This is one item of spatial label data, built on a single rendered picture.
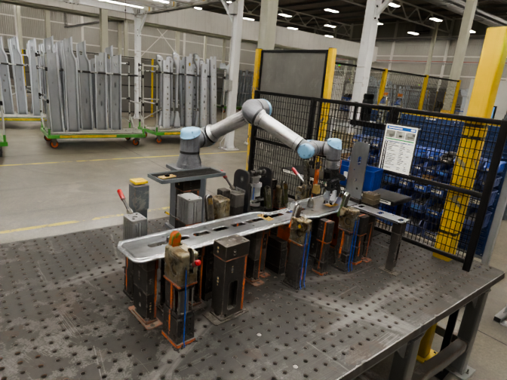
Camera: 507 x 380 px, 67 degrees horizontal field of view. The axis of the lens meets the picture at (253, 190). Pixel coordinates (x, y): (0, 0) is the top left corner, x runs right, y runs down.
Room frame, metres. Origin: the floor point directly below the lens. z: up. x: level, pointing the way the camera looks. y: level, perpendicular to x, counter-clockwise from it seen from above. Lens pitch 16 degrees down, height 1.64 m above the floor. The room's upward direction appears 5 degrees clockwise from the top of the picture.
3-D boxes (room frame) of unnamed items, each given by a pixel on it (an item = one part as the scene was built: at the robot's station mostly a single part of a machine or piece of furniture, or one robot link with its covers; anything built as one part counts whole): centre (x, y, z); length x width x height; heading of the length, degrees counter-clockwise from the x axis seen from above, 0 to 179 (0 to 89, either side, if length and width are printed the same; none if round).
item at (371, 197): (2.15, -0.69, 0.88); 0.08 x 0.08 x 0.36; 44
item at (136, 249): (1.71, -0.06, 1.00); 1.38 x 0.22 x 0.02; 134
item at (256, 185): (1.95, 0.00, 0.94); 0.18 x 0.13 x 0.49; 134
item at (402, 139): (2.37, -0.87, 1.30); 0.23 x 0.02 x 0.31; 44
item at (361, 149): (2.23, -0.60, 1.17); 0.12 x 0.01 x 0.34; 44
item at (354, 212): (1.87, -0.51, 0.87); 0.12 x 0.09 x 0.35; 44
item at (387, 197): (2.50, -0.58, 1.01); 0.90 x 0.22 x 0.03; 44
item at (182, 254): (1.19, 0.23, 0.88); 0.15 x 0.11 x 0.36; 44
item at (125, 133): (8.08, 3.52, 0.88); 1.91 x 1.00 x 1.76; 127
